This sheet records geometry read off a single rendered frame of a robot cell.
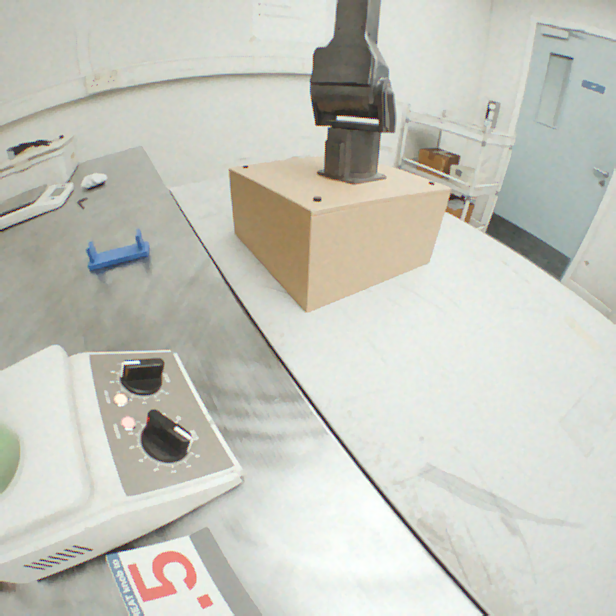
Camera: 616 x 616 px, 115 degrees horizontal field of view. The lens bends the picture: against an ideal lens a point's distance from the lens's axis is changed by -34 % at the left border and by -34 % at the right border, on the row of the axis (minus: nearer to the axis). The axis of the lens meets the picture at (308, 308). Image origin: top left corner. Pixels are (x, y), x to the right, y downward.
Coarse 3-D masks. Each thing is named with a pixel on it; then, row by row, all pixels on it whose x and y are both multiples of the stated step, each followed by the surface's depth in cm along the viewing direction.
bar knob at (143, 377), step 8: (128, 360) 18; (136, 360) 19; (144, 360) 19; (152, 360) 19; (160, 360) 20; (128, 368) 18; (136, 368) 18; (144, 368) 19; (152, 368) 19; (160, 368) 20; (120, 376) 18; (128, 376) 18; (136, 376) 18; (144, 376) 19; (152, 376) 19; (160, 376) 20; (128, 384) 18; (136, 384) 18; (144, 384) 19; (152, 384) 19; (160, 384) 20; (136, 392) 18; (144, 392) 18; (152, 392) 19
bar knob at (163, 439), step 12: (156, 420) 15; (168, 420) 16; (144, 432) 16; (156, 432) 16; (168, 432) 15; (180, 432) 15; (144, 444) 15; (156, 444) 15; (168, 444) 16; (180, 444) 15; (156, 456) 15; (168, 456) 15; (180, 456) 16
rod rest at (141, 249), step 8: (136, 232) 39; (136, 240) 38; (88, 248) 36; (120, 248) 40; (128, 248) 40; (136, 248) 40; (144, 248) 40; (88, 256) 36; (96, 256) 38; (104, 256) 39; (112, 256) 39; (120, 256) 39; (128, 256) 39; (136, 256) 40; (144, 256) 40; (88, 264) 37; (96, 264) 37; (104, 264) 38; (112, 264) 38
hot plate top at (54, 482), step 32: (64, 352) 16; (0, 384) 13; (32, 384) 14; (64, 384) 14; (32, 416) 12; (64, 416) 13; (32, 448) 11; (64, 448) 11; (32, 480) 10; (64, 480) 10; (0, 512) 8; (32, 512) 8; (64, 512) 9
